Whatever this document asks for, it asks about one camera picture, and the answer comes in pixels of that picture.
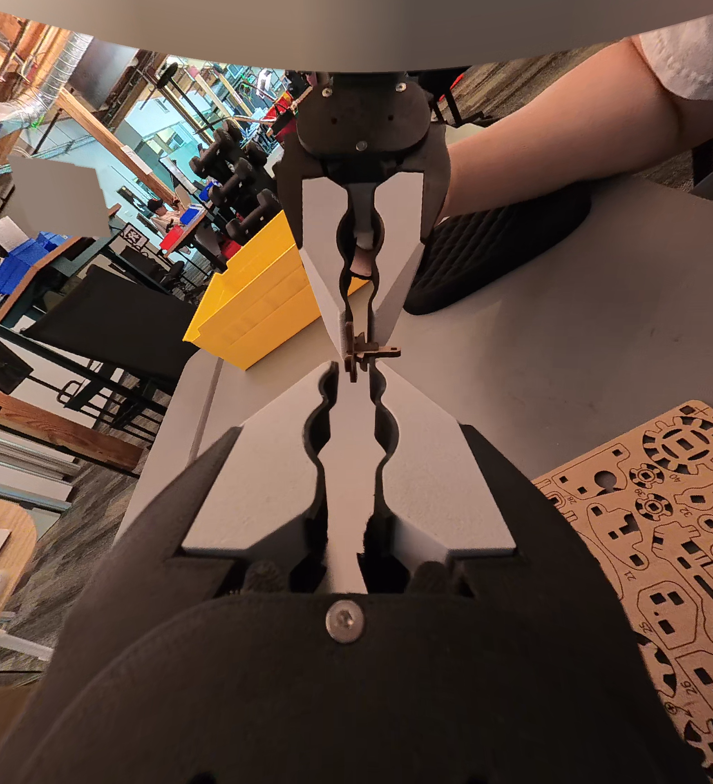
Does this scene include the blue plastic bins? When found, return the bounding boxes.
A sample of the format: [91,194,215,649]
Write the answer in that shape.
[0,232,72,295]

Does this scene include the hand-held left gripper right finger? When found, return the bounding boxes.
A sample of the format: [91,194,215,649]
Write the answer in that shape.
[367,363,518,566]

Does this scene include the person's right forearm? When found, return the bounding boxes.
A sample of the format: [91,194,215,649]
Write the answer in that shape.
[439,37,685,218]

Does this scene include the black fabric chair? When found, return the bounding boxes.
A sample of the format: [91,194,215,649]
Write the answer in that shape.
[22,263,201,383]

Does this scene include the black quilted cushion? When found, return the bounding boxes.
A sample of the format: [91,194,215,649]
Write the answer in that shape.
[404,180,593,316]

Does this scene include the stacked yellow plastic bins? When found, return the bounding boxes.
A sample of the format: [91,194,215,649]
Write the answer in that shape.
[183,211,372,372]

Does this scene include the wooden display board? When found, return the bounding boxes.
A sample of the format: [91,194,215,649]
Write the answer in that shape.
[0,495,38,675]

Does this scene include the laser-cut plywood parts sheet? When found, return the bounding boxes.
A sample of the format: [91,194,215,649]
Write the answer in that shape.
[533,400,713,784]

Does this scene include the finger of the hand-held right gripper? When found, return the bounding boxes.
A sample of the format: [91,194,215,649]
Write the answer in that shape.
[365,173,427,353]
[300,176,357,362]

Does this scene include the black dumbbell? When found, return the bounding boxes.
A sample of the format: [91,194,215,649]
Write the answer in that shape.
[224,189,284,243]
[190,119,246,178]
[208,158,256,206]

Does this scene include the small wooden crossbar part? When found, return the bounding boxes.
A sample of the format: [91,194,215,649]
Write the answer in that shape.
[343,321,363,384]

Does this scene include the white shirt sleeve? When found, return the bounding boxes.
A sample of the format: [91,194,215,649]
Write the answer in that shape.
[632,9,713,100]

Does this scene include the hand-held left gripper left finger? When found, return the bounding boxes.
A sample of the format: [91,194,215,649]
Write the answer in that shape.
[181,360,340,584]

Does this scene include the silver ventilation duct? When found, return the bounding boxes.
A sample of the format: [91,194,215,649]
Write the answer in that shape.
[0,31,96,151]

